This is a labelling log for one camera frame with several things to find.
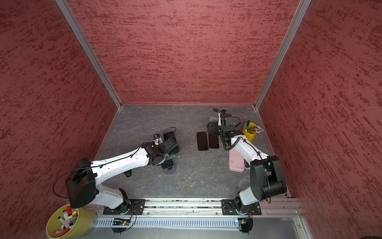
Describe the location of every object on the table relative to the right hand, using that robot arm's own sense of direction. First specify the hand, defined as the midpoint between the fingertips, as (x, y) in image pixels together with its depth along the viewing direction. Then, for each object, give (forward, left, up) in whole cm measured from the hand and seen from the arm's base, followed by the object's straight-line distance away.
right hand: (212, 128), depth 91 cm
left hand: (-16, +28, -4) cm, 32 cm away
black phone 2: (-1, +6, -14) cm, 15 cm away
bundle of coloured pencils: (-4, -25, +4) cm, 26 cm away
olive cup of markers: (-46, +66, -2) cm, 81 cm away
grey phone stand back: (+13, -3, -6) cm, 14 cm away
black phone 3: (-3, +27, -1) cm, 27 cm away
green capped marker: (+2, -22, -2) cm, 22 cm away
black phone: (-1, -2, -13) cm, 13 cm away
